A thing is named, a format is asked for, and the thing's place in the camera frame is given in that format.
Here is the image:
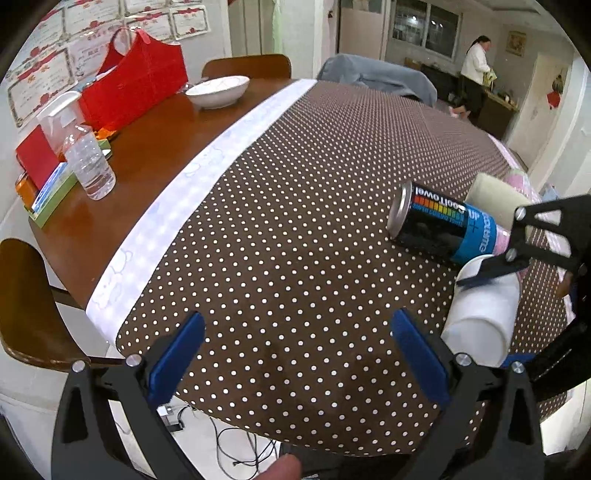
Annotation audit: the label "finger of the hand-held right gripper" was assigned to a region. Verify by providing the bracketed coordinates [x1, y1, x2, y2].
[501, 307, 591, 403]
[456, 194, 591, 289]

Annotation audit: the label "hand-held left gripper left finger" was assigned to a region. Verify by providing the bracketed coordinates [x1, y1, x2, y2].
[52, 311, 206, 480]

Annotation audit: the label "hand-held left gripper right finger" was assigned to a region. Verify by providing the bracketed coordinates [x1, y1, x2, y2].
[390, 308, 546, 480]

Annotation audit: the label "white cup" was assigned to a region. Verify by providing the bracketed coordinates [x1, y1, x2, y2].
[441, 256, 523, 368]

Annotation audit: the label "person's left hand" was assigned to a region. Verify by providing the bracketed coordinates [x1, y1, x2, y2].
[262, 453, 304, 480]

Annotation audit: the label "white power strip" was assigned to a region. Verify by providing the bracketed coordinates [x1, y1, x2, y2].
[156, 405, 186, 433]

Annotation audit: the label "black and blue can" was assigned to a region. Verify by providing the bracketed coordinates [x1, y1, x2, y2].
[387, 180, 500, 265]

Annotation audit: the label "pink patterned cloth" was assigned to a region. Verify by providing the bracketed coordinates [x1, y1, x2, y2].
[492, 167, 573, 278]

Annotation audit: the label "dark wooden cabinet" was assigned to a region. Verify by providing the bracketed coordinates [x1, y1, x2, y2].
[420, 62, 519, 141]

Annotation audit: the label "wooden chair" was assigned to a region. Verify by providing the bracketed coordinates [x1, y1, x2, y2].
[0, 237, 126, 371]
[202, 54, 293, 80]

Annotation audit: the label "brown polka dot tablecloth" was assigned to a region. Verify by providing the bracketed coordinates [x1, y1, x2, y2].
[85, 78, 571, 457]

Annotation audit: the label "red door decoration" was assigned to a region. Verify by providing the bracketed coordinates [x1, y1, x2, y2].
[547, 69, 566, 110]

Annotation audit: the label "green flat box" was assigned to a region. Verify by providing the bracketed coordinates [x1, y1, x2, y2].
[28, 161, 79, 229]

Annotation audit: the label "clear plastic bottle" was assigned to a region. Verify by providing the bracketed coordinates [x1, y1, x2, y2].
[64, 133, 116, 201]

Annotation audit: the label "grey jacket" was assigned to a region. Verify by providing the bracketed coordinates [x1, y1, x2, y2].
[318, 53, 438, 108]

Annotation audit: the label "orange packet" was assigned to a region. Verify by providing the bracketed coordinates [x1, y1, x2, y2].
[14, 172, 40, 211]

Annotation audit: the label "red box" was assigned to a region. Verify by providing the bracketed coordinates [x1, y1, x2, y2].
[15, 126, 62, 190]

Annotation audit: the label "window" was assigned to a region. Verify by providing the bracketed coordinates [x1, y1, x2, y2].
[392, 0, 463, 58]

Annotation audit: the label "clear plastic lidded container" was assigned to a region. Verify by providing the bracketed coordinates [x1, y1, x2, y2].
[36, 91, 94, 163]

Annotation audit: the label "white bowl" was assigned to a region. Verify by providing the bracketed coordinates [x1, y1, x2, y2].
[185, 75, 251, 110]

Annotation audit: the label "red felt bag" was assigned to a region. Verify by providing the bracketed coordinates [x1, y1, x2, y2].
[78, 28, 188, 132]

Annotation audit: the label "black floor cables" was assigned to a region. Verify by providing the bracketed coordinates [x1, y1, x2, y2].
[178, 404, 280, 480]

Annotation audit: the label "framed wall picture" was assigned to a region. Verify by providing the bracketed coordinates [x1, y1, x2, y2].
[505, 30, 527, 57]

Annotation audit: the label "group of wall certificates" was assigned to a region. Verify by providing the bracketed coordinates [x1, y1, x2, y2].
[7, 0, 213, 127]

